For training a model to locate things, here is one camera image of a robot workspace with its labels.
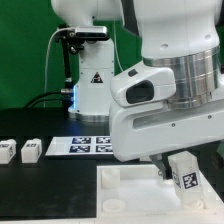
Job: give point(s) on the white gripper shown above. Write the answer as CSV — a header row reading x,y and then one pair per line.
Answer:
x,y
152,128

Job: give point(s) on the white square tabletop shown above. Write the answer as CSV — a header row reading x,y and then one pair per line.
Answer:
x,y
137,194

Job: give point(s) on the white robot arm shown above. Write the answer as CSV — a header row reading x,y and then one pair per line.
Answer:
x,y
174,97

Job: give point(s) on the white marker plate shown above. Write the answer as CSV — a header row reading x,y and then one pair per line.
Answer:
x,y
80,145

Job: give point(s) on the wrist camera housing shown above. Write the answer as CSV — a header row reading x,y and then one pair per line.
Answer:
x,y
143,84

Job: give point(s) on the black camera on stand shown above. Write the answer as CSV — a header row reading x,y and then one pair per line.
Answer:
x,y
90,33

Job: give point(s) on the black camera stand pole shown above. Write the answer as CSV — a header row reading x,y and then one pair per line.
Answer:
x,y
70,45

